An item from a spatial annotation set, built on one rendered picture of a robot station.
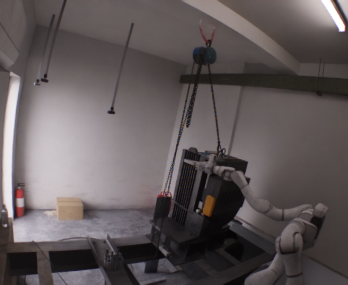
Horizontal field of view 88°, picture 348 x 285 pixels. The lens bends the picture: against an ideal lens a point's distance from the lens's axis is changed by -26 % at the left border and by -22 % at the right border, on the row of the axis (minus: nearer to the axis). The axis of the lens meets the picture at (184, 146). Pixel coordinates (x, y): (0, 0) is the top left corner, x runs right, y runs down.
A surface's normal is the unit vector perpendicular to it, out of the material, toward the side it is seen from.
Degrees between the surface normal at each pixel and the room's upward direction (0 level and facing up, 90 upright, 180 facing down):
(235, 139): 90
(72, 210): 90
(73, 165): 90
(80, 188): 90
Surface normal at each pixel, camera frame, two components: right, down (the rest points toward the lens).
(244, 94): -0.80, -0.09
